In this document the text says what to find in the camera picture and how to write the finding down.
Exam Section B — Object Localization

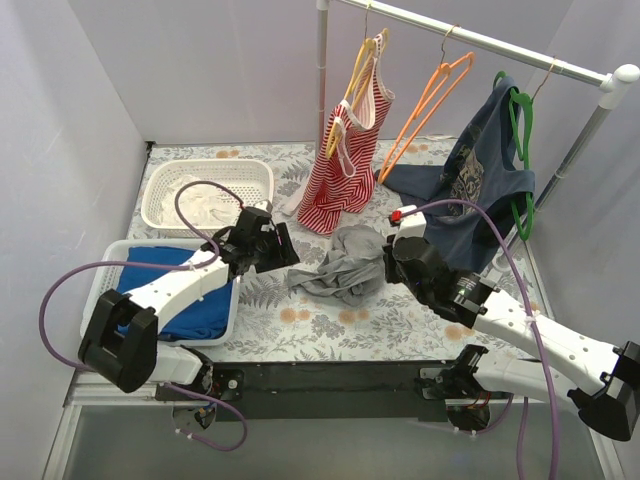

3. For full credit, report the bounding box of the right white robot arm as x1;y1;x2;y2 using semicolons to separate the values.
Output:
383;235;639;442

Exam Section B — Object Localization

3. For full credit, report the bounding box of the white garment in basket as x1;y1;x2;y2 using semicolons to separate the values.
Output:
158;182;240;229

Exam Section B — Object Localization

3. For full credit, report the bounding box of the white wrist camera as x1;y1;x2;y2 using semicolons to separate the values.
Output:
389;205;426;245
254;200;273;214

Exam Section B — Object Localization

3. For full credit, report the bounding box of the orange plastic hanger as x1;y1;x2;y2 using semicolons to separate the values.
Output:
378;52;476;184

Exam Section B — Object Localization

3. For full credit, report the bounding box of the green plastic hanger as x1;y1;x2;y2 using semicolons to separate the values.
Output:
508;87;535;241

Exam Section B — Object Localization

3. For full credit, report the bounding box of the white clothes rack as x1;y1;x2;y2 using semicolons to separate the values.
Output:
315;0;640;261

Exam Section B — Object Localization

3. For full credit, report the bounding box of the grey tank top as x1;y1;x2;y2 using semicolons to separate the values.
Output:
286;225;386;307

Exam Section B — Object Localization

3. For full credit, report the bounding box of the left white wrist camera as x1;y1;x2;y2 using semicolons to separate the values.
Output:
254;200;273;214

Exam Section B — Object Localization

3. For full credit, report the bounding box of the navy blue printed tank top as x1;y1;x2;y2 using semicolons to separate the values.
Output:
382;72;535;273

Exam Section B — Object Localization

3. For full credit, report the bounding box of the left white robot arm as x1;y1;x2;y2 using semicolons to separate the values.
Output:
78;207;299;400

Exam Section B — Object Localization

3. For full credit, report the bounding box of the red white striped tank top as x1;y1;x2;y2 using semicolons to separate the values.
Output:
297;28;395;235

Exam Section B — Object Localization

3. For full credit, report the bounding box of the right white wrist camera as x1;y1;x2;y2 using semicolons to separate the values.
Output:
389;205;426;245

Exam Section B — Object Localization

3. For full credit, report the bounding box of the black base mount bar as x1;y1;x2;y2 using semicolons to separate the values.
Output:
154;357;501;425

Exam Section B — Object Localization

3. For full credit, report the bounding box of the blue garment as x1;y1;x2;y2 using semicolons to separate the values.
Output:
115;245;236;342

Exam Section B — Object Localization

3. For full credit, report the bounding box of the white basket at front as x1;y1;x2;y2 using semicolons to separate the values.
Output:
80;238;240;347

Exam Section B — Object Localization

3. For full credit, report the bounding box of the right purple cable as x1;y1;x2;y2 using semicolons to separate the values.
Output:
404;199;560;480

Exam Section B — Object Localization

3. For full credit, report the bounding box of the yellow plastic hanger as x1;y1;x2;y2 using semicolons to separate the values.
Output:
326;37;378;158

